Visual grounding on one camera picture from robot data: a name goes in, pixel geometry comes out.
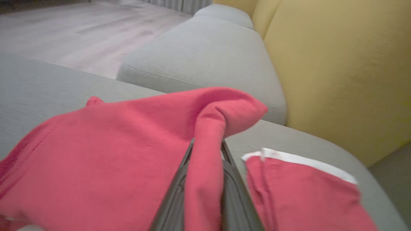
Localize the red basketball jersey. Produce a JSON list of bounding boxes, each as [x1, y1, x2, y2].
[[0, 87, 268, 231]]

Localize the large grey sofa seat cushion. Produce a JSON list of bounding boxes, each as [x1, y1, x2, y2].
[[116, 13, 287, 125]]

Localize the red shorts with white stripes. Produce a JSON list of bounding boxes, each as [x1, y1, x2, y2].
[[241, 148, 380, 231]]

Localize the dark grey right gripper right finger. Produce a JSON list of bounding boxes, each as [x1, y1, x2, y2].
[[220, 140, 266, 231]]

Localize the wide yellow sofa back cushion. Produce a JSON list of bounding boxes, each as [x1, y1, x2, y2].
[[263, 0, 411, 167]]

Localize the small grey sofa seat cushion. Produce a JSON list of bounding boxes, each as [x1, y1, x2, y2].
[[194, 4, 255, 30]]

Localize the grey pleated curtain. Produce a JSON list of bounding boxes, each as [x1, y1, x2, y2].
[[141, 0, 214, 15]]

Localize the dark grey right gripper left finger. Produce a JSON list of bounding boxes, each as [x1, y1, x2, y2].
[[149, 138, 195, 231]]

